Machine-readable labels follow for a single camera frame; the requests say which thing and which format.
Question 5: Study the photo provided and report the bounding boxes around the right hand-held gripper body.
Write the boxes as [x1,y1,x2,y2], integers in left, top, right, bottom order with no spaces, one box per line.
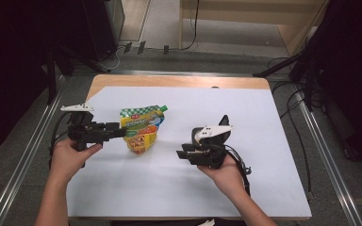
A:
[188,124,235,170]

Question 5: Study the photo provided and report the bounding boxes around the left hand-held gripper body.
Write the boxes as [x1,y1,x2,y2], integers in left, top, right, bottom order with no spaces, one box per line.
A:
[59,103,108,152]

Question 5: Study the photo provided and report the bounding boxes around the yellow green spouted sauce pouch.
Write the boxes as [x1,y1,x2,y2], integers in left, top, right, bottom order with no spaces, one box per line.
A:
[120,105,169,155]

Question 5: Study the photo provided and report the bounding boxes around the person's right hand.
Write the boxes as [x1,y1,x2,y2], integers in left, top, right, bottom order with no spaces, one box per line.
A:
[197,155,249,202]

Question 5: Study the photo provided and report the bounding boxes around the person's left hand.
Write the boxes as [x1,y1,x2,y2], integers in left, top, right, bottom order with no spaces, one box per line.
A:
[49,138,103,185]

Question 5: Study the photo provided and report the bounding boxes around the white paper sheet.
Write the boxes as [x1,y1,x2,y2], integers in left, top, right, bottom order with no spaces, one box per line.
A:
[66,86,313,219]

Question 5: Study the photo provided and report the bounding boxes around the black stand legs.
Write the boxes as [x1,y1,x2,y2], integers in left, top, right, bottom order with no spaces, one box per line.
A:
[253,51,315,111]
[45,43,111,106]

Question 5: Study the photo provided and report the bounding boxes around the wooden table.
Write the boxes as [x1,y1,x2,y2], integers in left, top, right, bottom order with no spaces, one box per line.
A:
[66,73,313,222]

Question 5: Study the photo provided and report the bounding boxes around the black cabinet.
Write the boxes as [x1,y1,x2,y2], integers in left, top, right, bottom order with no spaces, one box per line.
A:
[81,0,126,62]

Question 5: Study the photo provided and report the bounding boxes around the dark curtain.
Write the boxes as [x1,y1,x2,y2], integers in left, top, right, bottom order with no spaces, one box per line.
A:
[0,0,89,158]
[307,0,362,170]

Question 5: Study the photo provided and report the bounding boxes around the light wooden shelf unit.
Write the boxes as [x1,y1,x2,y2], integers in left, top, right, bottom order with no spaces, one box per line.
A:
[178,0,329,57]

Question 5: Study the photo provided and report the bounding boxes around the left hand-held gripper black cable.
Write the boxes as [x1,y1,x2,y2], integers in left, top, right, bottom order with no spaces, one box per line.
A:
[48,111,74,169]

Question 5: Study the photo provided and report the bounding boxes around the hand-held gripper black cable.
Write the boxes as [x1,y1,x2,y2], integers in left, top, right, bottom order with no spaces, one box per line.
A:
[224,144,253,197]
[48,111,74,169]

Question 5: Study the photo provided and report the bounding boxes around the right hand-held gripper black cable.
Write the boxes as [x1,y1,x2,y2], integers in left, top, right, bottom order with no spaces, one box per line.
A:
[224,144,253,197]

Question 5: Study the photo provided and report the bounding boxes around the white floor cable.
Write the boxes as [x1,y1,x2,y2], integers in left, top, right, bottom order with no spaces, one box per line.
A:
[105,46,122,71]

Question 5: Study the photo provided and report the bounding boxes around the long metal floor rail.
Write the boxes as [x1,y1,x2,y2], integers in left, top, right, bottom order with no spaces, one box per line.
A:
[0,76,67,226]
[295,90,362,226]

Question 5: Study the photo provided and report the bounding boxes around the black floor cable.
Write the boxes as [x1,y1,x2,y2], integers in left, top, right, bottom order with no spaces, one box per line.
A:
[271,79,314,193]

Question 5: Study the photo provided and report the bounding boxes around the hanging black cable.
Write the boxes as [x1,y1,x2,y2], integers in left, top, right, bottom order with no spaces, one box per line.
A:
[180,0,201,52]

